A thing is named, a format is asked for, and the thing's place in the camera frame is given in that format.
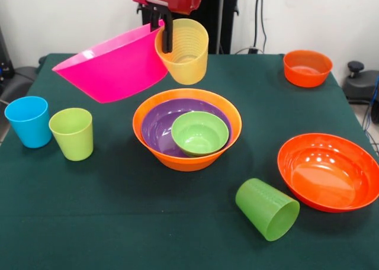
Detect yellow cup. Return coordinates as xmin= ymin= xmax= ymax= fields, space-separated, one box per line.
xmin=154 ymin=18 xmax=210 ymax=85

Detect large pink bowl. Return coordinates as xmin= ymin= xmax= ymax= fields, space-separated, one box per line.
xmin=52 ymin=19 xmax=169 ymax=104

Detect purple bowl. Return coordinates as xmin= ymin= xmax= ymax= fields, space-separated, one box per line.
xmin=140 ymin=98 xmax=233 ymax=159

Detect small green bowl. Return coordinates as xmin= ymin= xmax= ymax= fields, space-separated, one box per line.
xmin=171 ymin=111 xmax=230 ymax=158

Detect large orange bowl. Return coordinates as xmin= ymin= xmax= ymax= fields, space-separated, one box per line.
xmin=132 ymin=88 xmax=243 ymax=172

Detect small orange bowl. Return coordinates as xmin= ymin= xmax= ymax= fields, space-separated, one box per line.
xmin=283 ymin=49 xmax=334 ymax=88

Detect lime green cup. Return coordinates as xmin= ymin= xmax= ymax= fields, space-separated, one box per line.
xmin=48 ymin=107 xmax=94 ymax=162

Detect black stand base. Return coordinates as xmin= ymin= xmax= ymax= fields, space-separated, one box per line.
xmin=0 ymin=65 xmax=39 ymax=105
xmin=342 ymin=60 xmax=379 ymax=105

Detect dark equipment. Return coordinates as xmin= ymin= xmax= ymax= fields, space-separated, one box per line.
xmin=0 ymin=27 xmax=16 ymax=86

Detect blue cup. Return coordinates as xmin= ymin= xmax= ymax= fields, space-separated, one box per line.
xmin=4 ymin=96 xmax=53 ymax=149

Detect dark green tablecloth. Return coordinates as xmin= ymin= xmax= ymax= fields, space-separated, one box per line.
xmin=0 ymin=53 xmax=379 ymax=270

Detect wide red-orange bowl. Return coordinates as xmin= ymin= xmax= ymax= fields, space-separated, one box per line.
xmin=277 ymin=133 xmax=379 ymax=214

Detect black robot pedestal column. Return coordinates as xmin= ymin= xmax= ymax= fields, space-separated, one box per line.
xmin=136 ymin=0 xmax=240 ymax=55

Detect black wall cable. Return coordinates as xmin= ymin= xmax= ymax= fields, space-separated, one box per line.
xmin=253 ymin=0 xmax=268 ymax=50

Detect blue cables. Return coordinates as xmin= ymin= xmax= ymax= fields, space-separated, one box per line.
xmin=362 ymin=74 xmax=379 ymax=152

